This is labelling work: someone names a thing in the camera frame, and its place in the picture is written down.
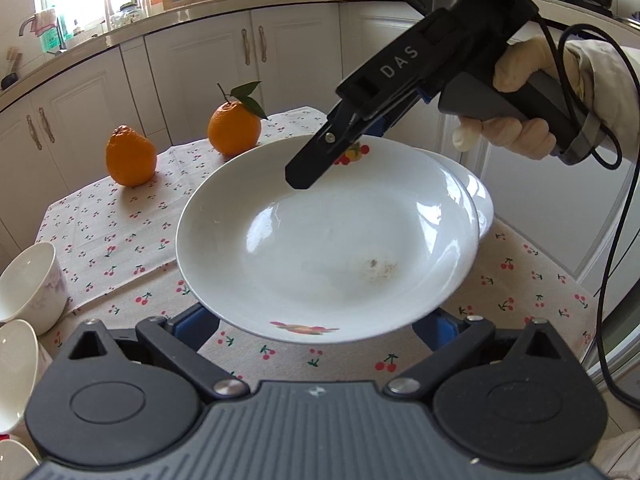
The white plate with fruit print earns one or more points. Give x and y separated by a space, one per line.
482 200

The pink dish cloth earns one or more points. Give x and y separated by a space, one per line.
44 19

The cherry print tablecloth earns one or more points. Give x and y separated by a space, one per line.
125 240

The person's beige clothing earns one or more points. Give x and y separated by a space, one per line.
622 457

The person's right forearm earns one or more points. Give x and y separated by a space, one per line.
615 90

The green soap bag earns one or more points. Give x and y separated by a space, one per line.
50 37

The orange with green leaf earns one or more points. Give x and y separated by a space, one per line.
234 127

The silver kitchen faucet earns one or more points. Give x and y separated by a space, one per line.
25 24

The white bowl with faint flowers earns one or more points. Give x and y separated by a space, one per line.
10 460
30 280
15 370

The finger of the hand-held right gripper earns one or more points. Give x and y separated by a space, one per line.
312 160
387 115

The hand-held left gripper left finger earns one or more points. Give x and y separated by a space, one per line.
197 330

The person's right hand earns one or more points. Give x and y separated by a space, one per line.
565 70

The stained white plate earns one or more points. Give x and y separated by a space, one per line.
325 240

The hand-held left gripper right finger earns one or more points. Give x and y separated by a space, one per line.
435 335

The bumpy orange without leaf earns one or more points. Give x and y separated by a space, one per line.
131 156

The glass jar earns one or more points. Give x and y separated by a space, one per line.
125 14

